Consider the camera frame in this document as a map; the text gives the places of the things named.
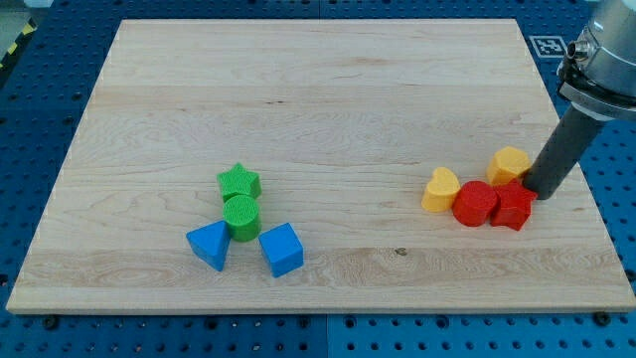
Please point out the red cylinder block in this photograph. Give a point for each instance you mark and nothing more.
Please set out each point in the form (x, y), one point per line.
(474, 203)

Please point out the fiducial marker tag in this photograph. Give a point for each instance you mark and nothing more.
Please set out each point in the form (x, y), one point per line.
(548, 46)

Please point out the yellow hexagon block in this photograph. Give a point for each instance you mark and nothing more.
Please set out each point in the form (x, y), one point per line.
(507, 164)

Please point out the blue triangle block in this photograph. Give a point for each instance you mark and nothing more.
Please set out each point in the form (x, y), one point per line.
(211, 243)

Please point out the blue cube block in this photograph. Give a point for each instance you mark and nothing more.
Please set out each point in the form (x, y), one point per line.
(282, 249)

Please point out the green star block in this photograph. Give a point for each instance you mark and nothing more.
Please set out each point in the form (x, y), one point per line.
(239, 181)

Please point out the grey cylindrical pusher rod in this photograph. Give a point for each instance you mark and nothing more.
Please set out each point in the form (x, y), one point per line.
(568, 141)

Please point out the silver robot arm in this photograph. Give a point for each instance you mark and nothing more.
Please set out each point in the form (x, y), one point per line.
(597, 76)

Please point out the wooden board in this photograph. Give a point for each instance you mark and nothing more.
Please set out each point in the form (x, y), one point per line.
(344, 122)

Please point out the yellow heart block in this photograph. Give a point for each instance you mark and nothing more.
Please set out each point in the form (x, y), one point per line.
(440, 191)

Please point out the green cylinder block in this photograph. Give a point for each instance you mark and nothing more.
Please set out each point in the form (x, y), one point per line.
(242, 215)

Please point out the red star block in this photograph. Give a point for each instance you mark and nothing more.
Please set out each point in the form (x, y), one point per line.
(514, 207)

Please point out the yellow black hazard tape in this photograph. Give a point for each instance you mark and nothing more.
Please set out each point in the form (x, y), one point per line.
(18, 46)

